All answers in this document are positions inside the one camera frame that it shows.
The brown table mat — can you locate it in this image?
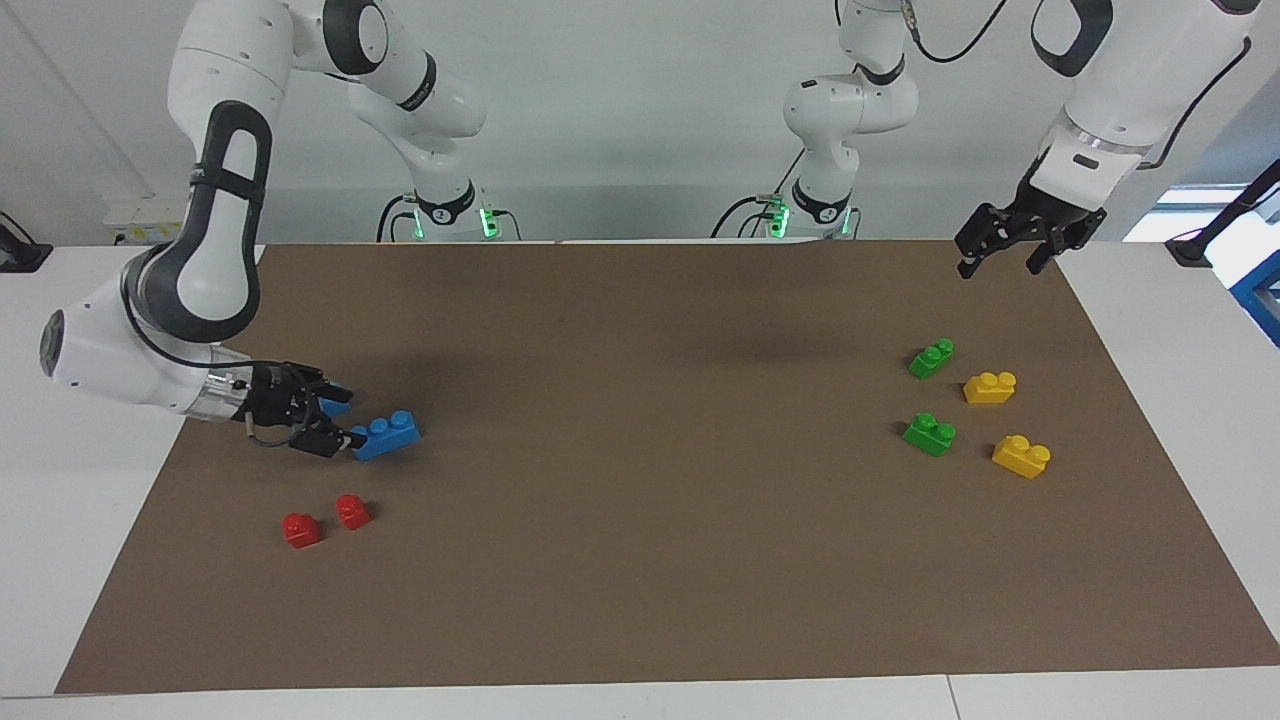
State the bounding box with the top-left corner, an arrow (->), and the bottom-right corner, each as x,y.
55,238 -> 1280,696

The yellow two-stud toy block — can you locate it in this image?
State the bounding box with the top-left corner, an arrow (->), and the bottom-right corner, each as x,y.
992,434 -> 1053,480
963,371 -> 1018,405

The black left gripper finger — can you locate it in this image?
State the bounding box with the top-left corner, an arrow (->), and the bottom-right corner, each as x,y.
955,205 -> 1001,278
1026,232 -> 1079,275

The green two-stud toy block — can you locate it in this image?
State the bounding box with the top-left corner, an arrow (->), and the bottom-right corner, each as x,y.
902,412 -> 957,458
908,338 -> 956,380

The blue metal frame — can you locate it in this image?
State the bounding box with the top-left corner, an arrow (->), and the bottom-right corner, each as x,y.
1230,250 -> 1280,349

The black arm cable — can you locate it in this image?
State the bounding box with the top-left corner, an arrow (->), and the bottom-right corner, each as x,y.
238,415 -> 301,448
900,0 -> 1256,171

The black camera stand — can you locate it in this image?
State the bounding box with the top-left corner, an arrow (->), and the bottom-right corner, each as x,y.
1165,158 -> 1280,269

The black base cable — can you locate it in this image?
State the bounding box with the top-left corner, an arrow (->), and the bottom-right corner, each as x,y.
710,150 -> 806,241

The black table clamp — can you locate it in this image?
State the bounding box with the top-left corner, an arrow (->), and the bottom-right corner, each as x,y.
0,212 -> 53,273

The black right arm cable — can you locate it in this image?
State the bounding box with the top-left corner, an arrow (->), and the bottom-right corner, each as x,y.
238,415 -> 301,448

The white wall socket box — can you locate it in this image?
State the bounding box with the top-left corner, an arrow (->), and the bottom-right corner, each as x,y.
103,193 -> 214,244

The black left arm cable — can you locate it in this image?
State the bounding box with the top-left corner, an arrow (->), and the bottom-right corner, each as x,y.
900,0 -> 1256,171

